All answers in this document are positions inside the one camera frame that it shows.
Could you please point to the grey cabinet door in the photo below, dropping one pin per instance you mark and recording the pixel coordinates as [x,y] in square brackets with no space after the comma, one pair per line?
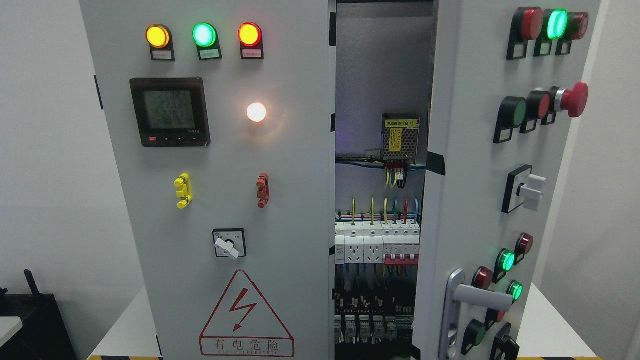
[494,64]
[292,72]

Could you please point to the white glowing indicator lamp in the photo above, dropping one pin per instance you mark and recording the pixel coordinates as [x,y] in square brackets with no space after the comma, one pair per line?
[256,112]

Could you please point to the metal mesh power supply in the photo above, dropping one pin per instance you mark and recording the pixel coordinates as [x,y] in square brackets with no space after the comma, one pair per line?
[400,136]

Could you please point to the white socket breaker row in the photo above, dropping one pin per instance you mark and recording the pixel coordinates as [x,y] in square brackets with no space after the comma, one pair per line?
[377,243]

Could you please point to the relay terminal row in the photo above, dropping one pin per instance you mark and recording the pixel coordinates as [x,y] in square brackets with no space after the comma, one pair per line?
[371,318]

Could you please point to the red indicator lamp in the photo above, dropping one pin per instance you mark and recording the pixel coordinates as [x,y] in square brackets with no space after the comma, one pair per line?
[249,34]

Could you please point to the red triangle warning sticker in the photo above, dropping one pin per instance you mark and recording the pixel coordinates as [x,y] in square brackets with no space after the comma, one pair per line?
[244,324]

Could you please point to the black digital power meter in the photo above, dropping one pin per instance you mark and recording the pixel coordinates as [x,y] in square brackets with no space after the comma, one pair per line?
[171,112]

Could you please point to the green indicator lamp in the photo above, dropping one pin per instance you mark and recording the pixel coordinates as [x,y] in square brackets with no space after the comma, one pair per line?
[204,35]

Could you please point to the yellow indicator lamp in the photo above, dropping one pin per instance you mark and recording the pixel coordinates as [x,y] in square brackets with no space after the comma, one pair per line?
[157,36]

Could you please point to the red emergency stop button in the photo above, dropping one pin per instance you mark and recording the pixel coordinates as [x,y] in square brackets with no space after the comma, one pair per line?
[571,100]

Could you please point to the black equipment box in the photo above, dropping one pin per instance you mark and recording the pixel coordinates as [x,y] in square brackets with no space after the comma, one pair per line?
[43,335]

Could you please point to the red terminal post block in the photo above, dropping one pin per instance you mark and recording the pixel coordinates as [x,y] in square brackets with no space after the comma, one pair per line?
[263,190]

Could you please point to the yellow terminal post block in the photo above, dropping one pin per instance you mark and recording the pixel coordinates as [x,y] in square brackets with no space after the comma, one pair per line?
[183,190]

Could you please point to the white rotary switch right door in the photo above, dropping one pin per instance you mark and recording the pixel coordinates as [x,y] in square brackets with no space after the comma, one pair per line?
[523,189]

